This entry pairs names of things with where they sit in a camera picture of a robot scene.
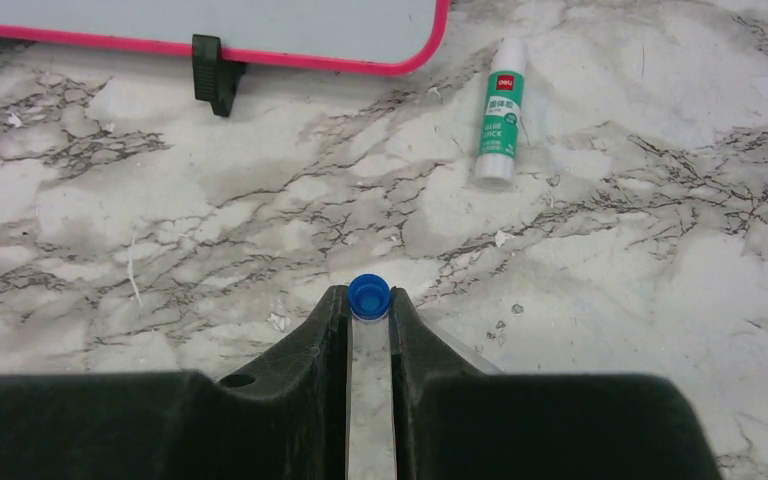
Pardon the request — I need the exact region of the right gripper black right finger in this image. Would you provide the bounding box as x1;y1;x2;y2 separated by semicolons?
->
389;288;720;479

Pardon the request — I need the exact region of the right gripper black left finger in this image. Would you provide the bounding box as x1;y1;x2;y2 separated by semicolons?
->
0;286;351;479

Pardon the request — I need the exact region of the small green white vial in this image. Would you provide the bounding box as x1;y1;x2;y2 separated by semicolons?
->
472;37;528;189

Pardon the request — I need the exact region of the pink framed whiteboard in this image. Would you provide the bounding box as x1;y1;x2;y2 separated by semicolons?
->
0;1;449;117

